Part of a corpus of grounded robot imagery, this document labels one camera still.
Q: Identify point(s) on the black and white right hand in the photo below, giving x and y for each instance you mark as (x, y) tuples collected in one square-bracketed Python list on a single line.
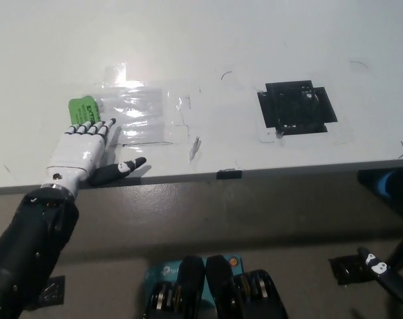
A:
[(384, 276)]

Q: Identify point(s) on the green whiteboard eraser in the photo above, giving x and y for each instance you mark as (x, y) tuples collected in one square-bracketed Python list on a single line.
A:
[(81, 109)]

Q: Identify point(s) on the small black tape strip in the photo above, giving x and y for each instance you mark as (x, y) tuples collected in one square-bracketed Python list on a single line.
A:
[(229, 174)]

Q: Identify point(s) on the black floor tape patch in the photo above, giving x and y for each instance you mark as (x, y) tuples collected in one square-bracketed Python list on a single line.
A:
[(53, 292), (346, 270)]

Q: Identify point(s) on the teal router box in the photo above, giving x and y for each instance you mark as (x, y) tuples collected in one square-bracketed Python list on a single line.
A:
[(163, 272)]

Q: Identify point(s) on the black and blue object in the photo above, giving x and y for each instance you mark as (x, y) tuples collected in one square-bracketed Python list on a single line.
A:
[(384, 186)]

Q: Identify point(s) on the black square tape patch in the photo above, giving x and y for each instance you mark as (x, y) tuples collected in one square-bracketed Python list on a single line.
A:
[(294, 108)]

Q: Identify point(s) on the white and black left hand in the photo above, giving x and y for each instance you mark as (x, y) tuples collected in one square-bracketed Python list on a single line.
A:
[(78, 153)]

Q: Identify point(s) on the clear tape patch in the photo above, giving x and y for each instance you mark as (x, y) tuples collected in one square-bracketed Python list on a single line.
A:
[(141, 106)]

